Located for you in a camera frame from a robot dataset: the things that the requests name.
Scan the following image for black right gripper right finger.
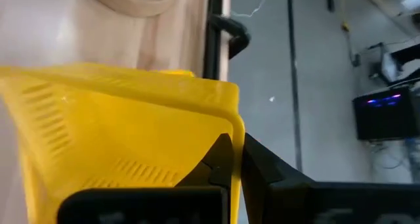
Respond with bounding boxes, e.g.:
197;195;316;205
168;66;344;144
241;133;420;224

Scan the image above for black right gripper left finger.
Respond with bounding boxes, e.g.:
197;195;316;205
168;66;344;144
57;133;234;224

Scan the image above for black floor strip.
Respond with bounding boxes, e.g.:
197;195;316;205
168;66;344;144
286;0;303;172

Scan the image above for black computer box purple lights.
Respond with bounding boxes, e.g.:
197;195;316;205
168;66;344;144
352;85;420;141

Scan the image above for grey floor device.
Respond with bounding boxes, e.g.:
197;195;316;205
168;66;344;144
367;35;420;85

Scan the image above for thin white wire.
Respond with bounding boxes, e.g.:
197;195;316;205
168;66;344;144
230;0;267;18

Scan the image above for yellow hanging cable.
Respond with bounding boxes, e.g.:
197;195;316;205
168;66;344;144
339;0;351;33

